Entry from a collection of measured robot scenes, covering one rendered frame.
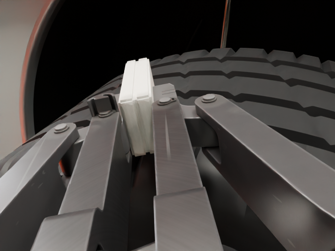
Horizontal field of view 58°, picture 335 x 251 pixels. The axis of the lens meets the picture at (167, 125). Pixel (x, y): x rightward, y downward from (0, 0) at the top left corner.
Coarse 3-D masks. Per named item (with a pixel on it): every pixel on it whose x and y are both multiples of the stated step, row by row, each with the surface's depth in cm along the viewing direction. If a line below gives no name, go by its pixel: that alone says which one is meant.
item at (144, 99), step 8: (144, 64) 18; (144, 72) 16; (136, 80) 16; (144, 80) 15; (152, 80) 18; (136, 88) 15; (144, 88) 14; (152, 88) 16; (136, 96) 14; (144, 96) 13; (152, 96) 14; (136, 104) 13; (144, 104) 13; (144, 112) 14; (144, 120) 14; (152, 120) 14; (144, 128) 14; (152, 128) 14; (144, 136) 14; (152, 136) 14; (152, 144) 14; (152, 152) 15
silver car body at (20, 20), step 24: (0, 0) 46; (24, 0) 45; (0, 24) 49; (24, 24) 47; (0, 48) 51; (24, 48) 49; (0, 72) 54; (0, 96) 57; (0, 120) 61; (0, 144) 65
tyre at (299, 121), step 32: (160, 64) 32; (192, 64) 29; (224, 64) 28; (256, 64) 27; (288, 64) 28; (320, 64) 28; (192, 96) 23; (224, 96) 22; (256, 96) 22; (288, 96) 21; (320, 96) 22; (288, 128) 18; (320, 128) 19; (0, 160) 25; (224, 192) 14; (224, 224) 15; (256, 224) 14
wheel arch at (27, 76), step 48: (48, 0) 44; (96, 0) 55; (144, 0) 71; (192, 0) 67; (240, 0) 64; (288, 0) 61; (48, 48) 53; (96, 48) 72; (144, 48) 77; (192, 48) 73; (288, 48) 65; (48, 96) 63
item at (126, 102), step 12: (132, 60) 19; (132, 72) 17; (132, 84) 15; (120, 96) 14; (132, 96) 14; (120, 108) 14; (132, 108) 13; (132, 120) 14; (132, 132) 14; (132, 144) 14; (144, 144) 14
